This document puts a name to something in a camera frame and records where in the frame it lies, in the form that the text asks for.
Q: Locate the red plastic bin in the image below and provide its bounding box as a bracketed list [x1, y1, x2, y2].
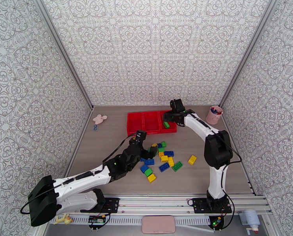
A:
[143, 111, 161, 135]
[158, 110, 178, 133]
[126, 112, 145, 137]

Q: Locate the pink pen cup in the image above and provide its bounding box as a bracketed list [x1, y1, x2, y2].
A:
[206, 105, 223, 125]

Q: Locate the pink plush mouse toy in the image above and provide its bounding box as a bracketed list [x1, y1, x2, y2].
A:
[92, 114, 108, 125]

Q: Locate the green circuit board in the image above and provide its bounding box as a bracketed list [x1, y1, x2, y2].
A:
[88, 214, 106, 225]

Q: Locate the pink rectangular case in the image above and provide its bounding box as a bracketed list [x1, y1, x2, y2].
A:
[141, 216, 176, 234]

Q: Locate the yellow duck toy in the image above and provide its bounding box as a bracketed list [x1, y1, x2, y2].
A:
[53, 214, 73, 225]

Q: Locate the round circuit board with LED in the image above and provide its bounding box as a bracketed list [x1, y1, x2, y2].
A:
[210, 217, 223, 229]

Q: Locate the white and blue bottle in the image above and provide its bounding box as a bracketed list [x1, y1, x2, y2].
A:
[238, 209, 261, 234]

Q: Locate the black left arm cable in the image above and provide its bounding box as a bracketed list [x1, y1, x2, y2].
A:
[20, 134, 138, 215]

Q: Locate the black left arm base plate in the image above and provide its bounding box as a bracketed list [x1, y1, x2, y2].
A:
[80, 197, 120, 214]

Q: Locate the aluminium table edge rail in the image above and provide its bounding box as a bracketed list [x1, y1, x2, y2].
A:
[55, 107, 95, 194]

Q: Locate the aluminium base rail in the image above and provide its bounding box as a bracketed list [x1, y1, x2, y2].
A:
[44, 193, 271, 215]

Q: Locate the white slotted cable duct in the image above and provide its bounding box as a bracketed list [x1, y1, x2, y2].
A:
[48, 216, 211, 225]

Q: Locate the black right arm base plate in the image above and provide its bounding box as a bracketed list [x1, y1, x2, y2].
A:
[187, 198, 233, 214]

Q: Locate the aluminium frame post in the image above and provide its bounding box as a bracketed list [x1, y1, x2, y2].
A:
[32, 0, 94, 111]
[219, 0, 278, 109]

